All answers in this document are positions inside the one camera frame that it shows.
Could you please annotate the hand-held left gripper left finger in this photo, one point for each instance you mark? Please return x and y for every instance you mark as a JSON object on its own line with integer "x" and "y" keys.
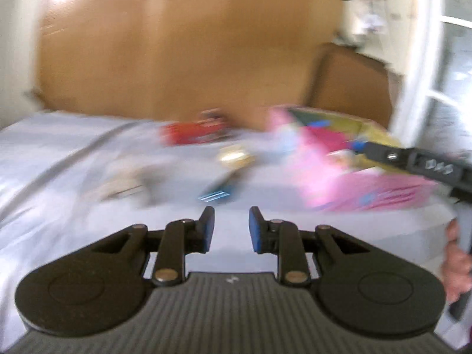
{"x": 208, "y": 229}

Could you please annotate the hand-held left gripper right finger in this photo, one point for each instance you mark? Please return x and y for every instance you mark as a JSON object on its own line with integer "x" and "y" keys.
{"x": 255, "y": 234}

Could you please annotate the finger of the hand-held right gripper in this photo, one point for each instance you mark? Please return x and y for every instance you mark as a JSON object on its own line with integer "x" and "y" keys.
{"x": 387, "y": 156}

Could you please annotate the pink cardboard toy box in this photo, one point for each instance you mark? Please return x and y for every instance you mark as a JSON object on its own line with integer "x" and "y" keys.
{"x": 332, "y": 169}

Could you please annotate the person's right hand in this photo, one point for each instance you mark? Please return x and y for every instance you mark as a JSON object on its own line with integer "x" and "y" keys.
{"x": 455, "y": 265}

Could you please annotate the dark blue striped object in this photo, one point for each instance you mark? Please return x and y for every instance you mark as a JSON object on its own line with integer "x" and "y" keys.
{"x": 221, "y": 190}

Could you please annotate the gold round object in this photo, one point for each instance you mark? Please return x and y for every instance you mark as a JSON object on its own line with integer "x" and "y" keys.
{"x": 234, "y": 156}

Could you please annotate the small brown cardboard box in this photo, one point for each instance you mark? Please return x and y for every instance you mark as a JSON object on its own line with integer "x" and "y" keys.
{"x": 350, "y": 84}

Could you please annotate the grey blurred object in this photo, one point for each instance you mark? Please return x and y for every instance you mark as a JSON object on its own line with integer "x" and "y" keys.
{"x": 121, "y": 184}

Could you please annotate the red toy packet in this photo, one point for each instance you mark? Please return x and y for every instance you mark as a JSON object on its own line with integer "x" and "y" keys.
{"x": 193, "y": 131}

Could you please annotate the large brown cardboard box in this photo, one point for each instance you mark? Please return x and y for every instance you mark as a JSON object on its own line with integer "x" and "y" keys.
{"x": 177, "y": 44}

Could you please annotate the white door frame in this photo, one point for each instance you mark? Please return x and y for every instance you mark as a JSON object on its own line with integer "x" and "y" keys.
{"x": 420, "y": 55}

